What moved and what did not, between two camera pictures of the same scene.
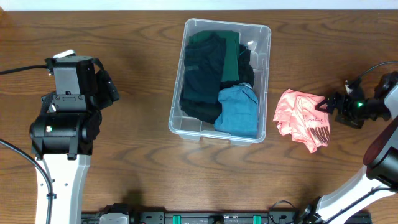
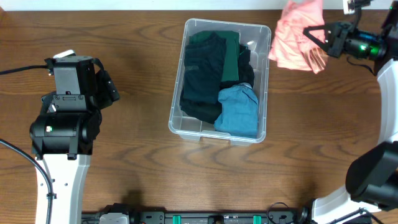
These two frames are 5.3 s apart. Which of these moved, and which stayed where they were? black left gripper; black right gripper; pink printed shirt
Moved: black right gripper; pink printed shirt
Stayed: black left gripper
